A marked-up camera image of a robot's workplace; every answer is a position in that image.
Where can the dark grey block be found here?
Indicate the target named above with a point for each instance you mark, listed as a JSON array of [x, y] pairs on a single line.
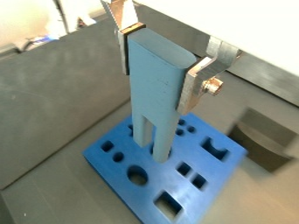
[[265, 138]]

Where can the grey-blue two-pronged peg object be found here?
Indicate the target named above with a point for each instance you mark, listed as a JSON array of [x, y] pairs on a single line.
[[158, 65]]

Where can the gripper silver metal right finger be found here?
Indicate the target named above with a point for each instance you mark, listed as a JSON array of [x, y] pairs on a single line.
[[201, 79]]

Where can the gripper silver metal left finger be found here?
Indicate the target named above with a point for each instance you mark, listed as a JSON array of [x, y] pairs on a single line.
[[123, 13]]

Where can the blue insertion board with holes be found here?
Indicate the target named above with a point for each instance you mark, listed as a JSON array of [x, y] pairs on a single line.
[[170, 192]]

